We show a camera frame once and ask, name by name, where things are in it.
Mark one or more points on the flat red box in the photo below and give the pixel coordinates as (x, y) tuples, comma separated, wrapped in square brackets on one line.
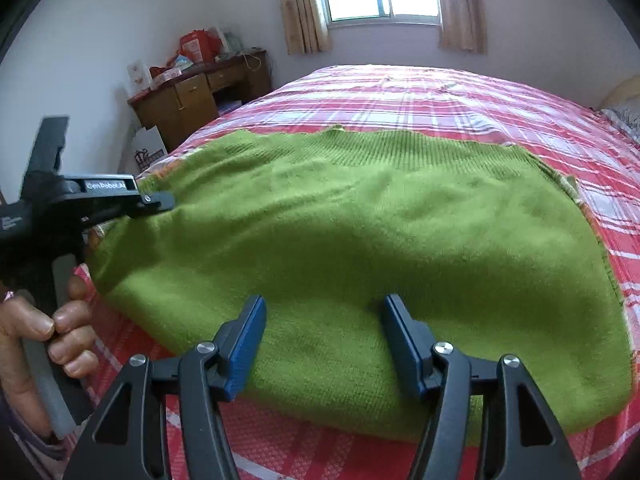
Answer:
[(165, 76)]

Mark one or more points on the grey patterned pillow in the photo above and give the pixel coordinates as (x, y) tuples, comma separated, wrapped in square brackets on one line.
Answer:
[(625, 120)]

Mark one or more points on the beige curtain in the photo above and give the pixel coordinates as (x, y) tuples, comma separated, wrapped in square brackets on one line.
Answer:
[(302, 10), (462, 10)]

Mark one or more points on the green knit sweater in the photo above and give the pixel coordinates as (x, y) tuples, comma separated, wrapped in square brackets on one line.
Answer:
[(350, 220)]

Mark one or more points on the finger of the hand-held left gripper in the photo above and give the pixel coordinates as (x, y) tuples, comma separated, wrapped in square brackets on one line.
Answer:
[(155, 201)]

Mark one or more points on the cream pillow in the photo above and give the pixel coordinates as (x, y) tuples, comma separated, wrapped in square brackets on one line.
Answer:
[(622, 91)]

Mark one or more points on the red plaid bed sheet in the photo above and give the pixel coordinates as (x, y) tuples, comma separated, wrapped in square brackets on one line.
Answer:
[(450, 95)]

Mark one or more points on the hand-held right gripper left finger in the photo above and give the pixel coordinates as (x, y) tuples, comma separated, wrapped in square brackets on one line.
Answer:
[(245, 350)]

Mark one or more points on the red gift bag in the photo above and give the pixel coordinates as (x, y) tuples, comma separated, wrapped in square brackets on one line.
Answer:
[(197, 45)]

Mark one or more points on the brown wooden desk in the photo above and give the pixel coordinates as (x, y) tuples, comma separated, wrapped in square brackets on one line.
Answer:
[(190, 95)]

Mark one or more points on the person's left hand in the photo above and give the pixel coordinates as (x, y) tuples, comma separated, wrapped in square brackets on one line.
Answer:
[(25, 320)]

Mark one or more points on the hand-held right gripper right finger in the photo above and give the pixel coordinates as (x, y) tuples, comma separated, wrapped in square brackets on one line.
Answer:
[(405, 350)]

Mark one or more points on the white floral gift bag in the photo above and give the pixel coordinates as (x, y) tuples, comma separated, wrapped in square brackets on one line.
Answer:
[(139, 77)]

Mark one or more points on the white printed paper bag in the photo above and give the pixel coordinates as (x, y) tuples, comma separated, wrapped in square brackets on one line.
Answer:
[(149, 150)]

